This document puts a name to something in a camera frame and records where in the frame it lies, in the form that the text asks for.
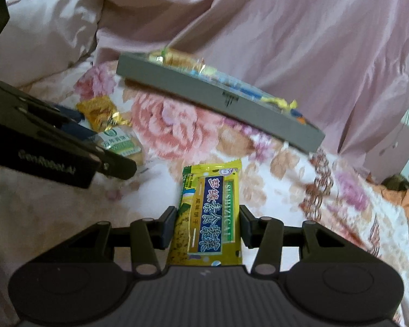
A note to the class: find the grey cardboard box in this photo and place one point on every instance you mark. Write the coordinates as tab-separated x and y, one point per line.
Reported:
222	99

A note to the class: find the blue yellow patterned liner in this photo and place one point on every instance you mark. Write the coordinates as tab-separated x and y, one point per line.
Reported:
212	74

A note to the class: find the yellow green cracker packet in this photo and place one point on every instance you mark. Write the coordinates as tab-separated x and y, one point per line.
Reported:
207	229

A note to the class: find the pink satin curtain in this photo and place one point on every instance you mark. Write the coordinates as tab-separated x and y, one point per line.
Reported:
346	62

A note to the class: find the green label biscuit packet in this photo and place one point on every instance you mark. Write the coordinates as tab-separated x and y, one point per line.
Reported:
122	140

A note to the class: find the pink pillow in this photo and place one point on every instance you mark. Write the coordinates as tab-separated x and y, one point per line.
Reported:
44	37

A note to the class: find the yellow brown snack packet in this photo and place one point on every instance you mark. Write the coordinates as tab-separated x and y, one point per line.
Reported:
102	114

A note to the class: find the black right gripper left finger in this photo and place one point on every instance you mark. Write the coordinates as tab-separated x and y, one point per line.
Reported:
148	235

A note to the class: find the toast bread packet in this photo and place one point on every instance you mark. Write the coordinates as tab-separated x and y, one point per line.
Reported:
177	59

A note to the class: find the floral bed sheet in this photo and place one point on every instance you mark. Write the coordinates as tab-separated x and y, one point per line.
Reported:
276	180

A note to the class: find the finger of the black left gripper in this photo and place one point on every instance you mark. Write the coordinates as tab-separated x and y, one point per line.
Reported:
115	165

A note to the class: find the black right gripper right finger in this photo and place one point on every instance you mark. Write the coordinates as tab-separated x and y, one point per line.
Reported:
267	235

